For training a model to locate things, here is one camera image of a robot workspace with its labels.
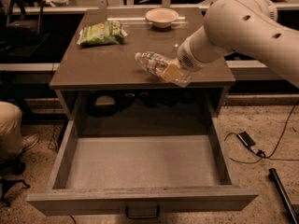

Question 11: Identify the black drawer handle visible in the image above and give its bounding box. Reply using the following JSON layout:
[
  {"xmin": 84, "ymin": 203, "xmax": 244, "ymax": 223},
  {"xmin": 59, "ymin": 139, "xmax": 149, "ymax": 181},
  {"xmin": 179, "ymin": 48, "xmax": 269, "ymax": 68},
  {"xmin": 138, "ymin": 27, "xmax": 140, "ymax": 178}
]
[{"xmin": 125, "ymin": 205, "xmax": 161, "ymax": 219}]

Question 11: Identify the white paper bowl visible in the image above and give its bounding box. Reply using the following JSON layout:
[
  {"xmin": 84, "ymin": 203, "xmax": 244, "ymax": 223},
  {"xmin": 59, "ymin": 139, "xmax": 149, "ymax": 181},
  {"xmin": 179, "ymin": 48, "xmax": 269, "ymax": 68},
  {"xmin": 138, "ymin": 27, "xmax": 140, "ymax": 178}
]
[{"xmin": 145, "ymin": 7, "xmax": 178, "ymax": 29}]

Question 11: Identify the clear plastic water bottle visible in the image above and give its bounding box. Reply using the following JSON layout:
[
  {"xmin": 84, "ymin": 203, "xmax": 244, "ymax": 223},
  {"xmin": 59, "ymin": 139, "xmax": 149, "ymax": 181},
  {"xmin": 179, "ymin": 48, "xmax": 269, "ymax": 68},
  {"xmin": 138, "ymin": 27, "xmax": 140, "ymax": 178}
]
[{"xmin": 135, "ymin": 51, "xmax": 191, "ymax": 87}]

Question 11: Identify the black phone on floor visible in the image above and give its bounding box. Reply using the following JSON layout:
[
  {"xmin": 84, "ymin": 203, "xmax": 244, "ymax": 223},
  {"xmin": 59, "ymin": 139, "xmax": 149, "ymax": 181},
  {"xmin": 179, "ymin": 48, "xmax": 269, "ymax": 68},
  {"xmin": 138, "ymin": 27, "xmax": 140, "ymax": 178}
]
[{"xmin": 236, "ymin": 132, "xmax": 255, "ymax": 147}]

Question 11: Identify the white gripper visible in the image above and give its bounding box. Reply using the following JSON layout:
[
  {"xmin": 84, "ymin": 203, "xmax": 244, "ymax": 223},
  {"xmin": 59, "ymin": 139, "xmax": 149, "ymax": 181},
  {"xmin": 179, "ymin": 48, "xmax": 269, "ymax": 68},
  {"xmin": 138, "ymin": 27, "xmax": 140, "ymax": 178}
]
[{"xmin": 161, "ymin": 37, "xmax": 205, "ymax": 82}]

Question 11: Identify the open grey top drawer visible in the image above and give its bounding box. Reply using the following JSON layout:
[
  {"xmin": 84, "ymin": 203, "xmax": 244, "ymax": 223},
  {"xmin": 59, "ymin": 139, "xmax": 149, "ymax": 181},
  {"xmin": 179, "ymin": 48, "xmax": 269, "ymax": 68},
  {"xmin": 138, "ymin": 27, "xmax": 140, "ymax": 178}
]
[{"xmin": 27, "ymin": 115, "xmax": 258, "ymax": 216}]

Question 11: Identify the black metal bar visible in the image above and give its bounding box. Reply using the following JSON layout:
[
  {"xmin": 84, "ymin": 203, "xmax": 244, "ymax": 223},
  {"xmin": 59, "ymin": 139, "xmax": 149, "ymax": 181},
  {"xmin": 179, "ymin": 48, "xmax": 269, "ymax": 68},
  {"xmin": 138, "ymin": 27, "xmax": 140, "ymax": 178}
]
[{"xmin": 269, "ymin": 168, "xmax": 299, "ymax": 224}]

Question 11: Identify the black office chair base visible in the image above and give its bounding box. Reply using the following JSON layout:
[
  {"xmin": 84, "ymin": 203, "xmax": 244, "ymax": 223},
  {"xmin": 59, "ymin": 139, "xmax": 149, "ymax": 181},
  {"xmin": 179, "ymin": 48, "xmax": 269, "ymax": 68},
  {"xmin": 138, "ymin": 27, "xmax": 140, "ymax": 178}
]
[{"xmin": 0, "ymin": 158, "xmax": 31, "ymax": 207}]

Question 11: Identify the person's beige trouser leg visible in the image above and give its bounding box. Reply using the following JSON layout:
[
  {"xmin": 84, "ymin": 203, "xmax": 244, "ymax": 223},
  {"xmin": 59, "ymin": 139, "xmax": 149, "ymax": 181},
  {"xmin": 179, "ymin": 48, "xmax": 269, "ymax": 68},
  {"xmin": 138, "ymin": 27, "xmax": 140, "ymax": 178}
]
[{"xmin": 0, "ymin": 102, "xmax": 23, "ymax": 162}]

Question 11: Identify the grey drawer cabinet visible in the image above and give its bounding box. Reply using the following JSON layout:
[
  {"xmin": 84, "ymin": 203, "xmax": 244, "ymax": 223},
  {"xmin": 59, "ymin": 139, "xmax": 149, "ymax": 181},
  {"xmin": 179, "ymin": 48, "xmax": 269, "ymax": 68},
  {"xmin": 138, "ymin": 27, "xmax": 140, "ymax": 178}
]
[{"xmin": 49, "ymin": 7, "xmax": 236, "ymax": 137}]

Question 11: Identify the grey shoe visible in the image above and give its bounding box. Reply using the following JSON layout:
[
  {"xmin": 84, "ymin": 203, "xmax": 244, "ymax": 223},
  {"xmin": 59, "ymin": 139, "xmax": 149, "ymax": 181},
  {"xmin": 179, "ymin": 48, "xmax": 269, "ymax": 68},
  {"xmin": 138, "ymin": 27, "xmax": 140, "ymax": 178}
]
[{"xmin": 22, "ymin": 133, "xmax": 39, "ymax": 152}]

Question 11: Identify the black floor cable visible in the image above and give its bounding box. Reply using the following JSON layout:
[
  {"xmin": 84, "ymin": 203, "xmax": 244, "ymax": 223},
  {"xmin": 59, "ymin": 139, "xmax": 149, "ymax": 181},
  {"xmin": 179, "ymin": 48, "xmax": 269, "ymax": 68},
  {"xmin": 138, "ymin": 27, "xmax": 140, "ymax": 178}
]
[{"xmin": 223, "ymin": 101, "xmax": 299, "ymax": 166}]

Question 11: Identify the black chair in background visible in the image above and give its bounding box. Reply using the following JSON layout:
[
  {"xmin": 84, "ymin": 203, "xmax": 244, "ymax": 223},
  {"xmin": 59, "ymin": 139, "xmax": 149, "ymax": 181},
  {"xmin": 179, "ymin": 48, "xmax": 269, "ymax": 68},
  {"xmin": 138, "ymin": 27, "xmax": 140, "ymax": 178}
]
[{"xmin": 5, "ymin": 0, "xmax": 45, "ymax": 44}]

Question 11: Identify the green snack bag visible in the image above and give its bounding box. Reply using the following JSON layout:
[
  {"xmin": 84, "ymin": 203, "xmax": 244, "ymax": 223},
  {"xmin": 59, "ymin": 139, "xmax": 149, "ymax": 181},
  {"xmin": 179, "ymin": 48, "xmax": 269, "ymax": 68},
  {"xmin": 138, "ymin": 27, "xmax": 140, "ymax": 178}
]
[{"xmin": 78, "ymin": 21, "xmax": 127, "ymax": 46}]

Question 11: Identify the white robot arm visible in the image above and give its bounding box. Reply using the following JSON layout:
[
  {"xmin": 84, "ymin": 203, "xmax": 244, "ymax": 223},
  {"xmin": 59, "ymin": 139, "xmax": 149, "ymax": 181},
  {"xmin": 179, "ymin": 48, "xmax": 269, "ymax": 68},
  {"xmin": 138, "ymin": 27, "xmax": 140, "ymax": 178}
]
[{"xmin": 162, "ymin": 0, "xmax": 299, "ymax": 87}]

